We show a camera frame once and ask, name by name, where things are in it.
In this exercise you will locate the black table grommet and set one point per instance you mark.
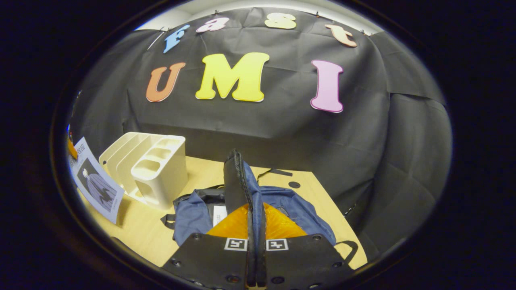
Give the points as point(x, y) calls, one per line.
point(294, 184)

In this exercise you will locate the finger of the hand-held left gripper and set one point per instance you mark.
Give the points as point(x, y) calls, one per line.
point(72, 150)

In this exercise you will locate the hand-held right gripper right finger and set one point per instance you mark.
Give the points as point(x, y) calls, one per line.
point(302, 262)

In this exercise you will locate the white plastic bookshelf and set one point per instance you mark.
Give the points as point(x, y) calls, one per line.
point(161, 177)

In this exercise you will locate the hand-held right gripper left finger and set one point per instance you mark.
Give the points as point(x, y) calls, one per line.
point(209, 262)

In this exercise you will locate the black backdrop cloth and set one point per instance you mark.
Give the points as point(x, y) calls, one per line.
point(282, 133)

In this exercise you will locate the grey book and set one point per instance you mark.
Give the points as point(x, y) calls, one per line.
point(96, 185)

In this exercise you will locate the blue schoolbag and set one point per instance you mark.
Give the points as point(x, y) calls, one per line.
point(298, 213)

